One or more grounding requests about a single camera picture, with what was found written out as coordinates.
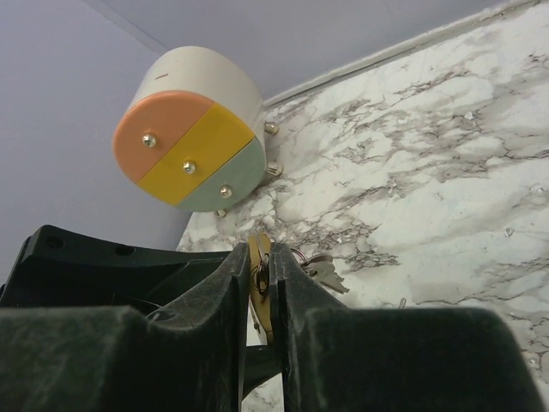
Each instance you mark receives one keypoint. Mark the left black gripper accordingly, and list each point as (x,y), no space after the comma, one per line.
(58,268)

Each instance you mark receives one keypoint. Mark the large brass padlock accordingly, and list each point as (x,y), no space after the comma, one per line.
(259,247)

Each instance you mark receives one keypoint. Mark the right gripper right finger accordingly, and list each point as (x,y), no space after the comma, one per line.
(335,358)

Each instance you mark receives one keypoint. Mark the silver key bunch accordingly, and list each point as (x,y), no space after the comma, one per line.
(319,267)

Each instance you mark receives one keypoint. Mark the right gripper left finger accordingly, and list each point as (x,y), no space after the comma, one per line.
(186,356)

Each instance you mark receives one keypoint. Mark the round pastel drawer box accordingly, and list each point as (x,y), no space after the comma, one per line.
(194,134)

